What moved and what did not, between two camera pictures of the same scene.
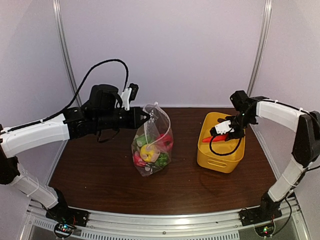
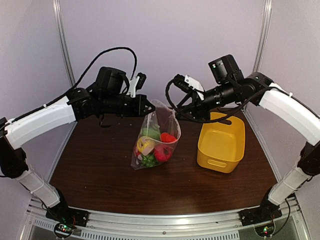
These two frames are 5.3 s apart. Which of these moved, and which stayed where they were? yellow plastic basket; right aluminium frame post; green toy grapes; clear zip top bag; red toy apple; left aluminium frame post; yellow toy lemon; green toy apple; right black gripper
Moved: clear zip top bag; yellow toy lemon; green toy apple; green toy grapes; right black gripper; red toy apple
Stayed: right aluminium frame post; left aluminium frame post; yellow plastic basket
